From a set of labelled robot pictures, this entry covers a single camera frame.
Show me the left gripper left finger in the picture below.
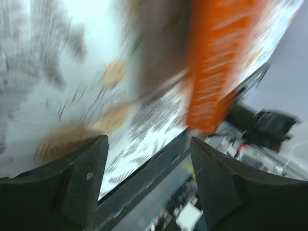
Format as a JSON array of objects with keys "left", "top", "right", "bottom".
[{"left": 0, "top": 135, "right": 109, "bottom": 231}]

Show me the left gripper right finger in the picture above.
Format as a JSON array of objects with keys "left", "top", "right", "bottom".
[{"left": 190, "top": 137, "right": 308, "bottom": 231}]

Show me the orange Bic razor bag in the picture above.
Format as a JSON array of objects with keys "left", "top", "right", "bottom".
[{"left": 132, "top": 0, "right": 272, "bottom": 134}]

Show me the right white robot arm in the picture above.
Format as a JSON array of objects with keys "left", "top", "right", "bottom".
[{"left": 226, "top": 102, "right": 302, "bottom": 153}]

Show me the floral tablecloth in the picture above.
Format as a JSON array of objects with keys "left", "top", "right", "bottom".
[{"left": 0, "top": 0, "right": 303, "bottom": 178}]

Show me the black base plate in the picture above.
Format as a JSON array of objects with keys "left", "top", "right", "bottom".
[{"left": 96, "top": 62, "right": 272, "bottom": 231}]

